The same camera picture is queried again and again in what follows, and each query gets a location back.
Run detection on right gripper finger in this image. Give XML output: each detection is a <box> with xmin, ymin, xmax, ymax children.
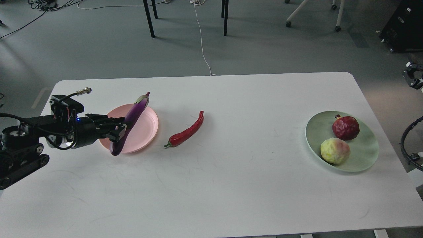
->
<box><xmin>402</xmin><ymin>61</ymin><xmax>423</xmax><ymax>90</ymax></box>

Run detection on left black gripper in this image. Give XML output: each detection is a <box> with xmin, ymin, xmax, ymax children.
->
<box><xmin>64</xmin><ymin>113</ymin><xmax>127</xmax><ymax>149</ymax></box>

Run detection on purple eggplant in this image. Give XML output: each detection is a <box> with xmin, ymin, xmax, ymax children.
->
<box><xmin>110</xmin><ymin>92</ymin><xmax>150</xmax><ymax>156</ymax></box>

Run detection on red pomegranate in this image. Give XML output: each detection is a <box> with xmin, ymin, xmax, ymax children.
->
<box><xmin>332</xmin><ymin>114</ymin><xmax>361</xmax><ymax>141</ymax></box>

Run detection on green pink peach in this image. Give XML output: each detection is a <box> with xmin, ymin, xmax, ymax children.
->
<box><xmin>320</xmin><ymin>138</ymin><xmax>351</xmax><ymax>164</ymax></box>

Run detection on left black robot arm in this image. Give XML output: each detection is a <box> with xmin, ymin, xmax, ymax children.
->
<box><xmin>0</xmin><ymin>88</ymin><xmax>126</xmax><ymax>190</ymax></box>

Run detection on pink plate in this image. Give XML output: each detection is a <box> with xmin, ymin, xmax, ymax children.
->
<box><xmin>99</xmin><ymin>104</ymin><xmax>159</xmax><ymax>154</ymax></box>

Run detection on black equipment case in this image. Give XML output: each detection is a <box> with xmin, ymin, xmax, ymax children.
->
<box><xmin>379</xmin><ymin>0</ymin><xmax>423</xmax><ymax>53</ymax></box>

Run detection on red chili pepper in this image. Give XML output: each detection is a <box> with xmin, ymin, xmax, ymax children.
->
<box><xmin>164</xmin><ymin>110</ymin><xmax>204</xmax><ymax>148</ymax></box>

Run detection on black table leg left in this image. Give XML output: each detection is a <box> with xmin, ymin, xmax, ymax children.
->
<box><xmin>142</xmin><ymin>0</ymin><xmax>158</xmax><ymax>38</ymax></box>

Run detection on black table leg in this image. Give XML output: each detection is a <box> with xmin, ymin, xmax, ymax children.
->
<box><xmin>221</xmin><ymin>0</ymin><xmax>229</xmax><ymax>36</ymax></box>
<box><xmin>142</xmin><ymin>0</ymin><xmax>158</xmax><ymax>38</ymax></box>

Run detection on white chair base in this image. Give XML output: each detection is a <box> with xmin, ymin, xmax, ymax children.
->
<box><xmin>284</xmin><ymin>0</ymin><xmax>345</xmax><ymax>32</ymax></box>

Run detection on black table leg right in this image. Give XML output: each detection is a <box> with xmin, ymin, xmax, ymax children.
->
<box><xmin>221</xmin><ymin>0</ymin><xmax>229</xmax><ymax>36</ymax></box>

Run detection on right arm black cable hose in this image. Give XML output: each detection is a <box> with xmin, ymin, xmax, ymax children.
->
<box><xmin>400</xmin><ymin>116</ymin><xmax>423</xmax><ymax>172</ymax></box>

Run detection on black floor cables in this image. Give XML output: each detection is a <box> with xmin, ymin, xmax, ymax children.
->
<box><xmin>0</xmin><ymin>0</ymin><xmax>83</xmax><ymax>40</ymax></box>

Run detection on white floor cable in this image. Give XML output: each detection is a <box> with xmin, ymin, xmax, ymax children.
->
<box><xmin>190</xmin><ymin>0</ymin><xmax>217</xmax><ymax>76</ymax></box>

